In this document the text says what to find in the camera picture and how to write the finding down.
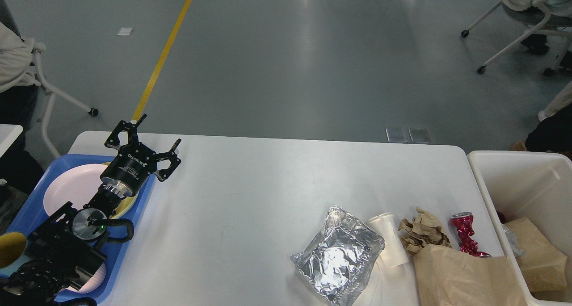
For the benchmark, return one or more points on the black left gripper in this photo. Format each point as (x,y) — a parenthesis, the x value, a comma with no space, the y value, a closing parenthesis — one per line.
(129,169)

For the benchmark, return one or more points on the pink plate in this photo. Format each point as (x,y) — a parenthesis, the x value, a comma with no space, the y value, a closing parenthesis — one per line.
(77,185)

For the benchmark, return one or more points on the pink ribbed mug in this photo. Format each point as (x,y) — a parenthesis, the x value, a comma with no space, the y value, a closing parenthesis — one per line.
(93,283)

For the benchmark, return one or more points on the small foil ball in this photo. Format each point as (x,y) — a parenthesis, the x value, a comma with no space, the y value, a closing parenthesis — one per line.
(512,239)

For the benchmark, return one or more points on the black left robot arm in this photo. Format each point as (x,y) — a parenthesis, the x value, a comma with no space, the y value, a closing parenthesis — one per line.
(65,250)

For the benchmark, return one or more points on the yellow plate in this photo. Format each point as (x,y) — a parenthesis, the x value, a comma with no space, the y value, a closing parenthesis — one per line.
(124,206)

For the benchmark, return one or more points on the person in cream sweater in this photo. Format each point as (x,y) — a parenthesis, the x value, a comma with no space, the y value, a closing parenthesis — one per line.
(18,99)

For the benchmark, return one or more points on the blue plastic tray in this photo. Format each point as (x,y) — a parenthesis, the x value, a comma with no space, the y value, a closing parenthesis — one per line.
(32,214)

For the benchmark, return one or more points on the teal mug yellow inside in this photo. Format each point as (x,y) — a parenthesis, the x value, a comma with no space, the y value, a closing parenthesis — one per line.
(13,247)

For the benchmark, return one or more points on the large crumpled foil sheet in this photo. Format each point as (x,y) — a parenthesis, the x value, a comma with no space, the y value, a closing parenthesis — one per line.
(337,263)

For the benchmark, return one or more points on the white paper cup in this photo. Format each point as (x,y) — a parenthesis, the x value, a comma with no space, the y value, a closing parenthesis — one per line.
(393,254)

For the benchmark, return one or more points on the crumpled brown paper ball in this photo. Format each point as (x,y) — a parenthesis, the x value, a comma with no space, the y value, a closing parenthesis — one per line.
(422,230)

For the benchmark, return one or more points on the brown paper bag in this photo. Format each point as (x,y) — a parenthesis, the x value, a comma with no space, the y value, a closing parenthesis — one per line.
(447,277)

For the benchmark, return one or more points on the crushed red can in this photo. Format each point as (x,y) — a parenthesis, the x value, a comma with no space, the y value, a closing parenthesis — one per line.
(463,222)

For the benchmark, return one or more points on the white plastic bin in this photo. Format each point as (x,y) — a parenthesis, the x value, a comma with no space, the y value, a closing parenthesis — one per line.
(534,185)

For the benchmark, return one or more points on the person in black trousers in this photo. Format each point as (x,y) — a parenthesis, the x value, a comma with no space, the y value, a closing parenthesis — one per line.
(553,134)

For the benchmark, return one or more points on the brown bag inside bin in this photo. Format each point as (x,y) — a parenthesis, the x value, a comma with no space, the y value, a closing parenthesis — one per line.
(543,267)

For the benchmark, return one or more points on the person in beige trousers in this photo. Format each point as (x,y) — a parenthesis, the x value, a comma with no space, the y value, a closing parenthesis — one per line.
(561,100)

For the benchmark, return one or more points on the white rolling office chair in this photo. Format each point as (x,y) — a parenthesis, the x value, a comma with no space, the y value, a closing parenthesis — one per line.
(540,17)

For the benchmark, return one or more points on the white chair frame left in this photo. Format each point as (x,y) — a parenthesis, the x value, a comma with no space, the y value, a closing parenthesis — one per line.
(52,92)

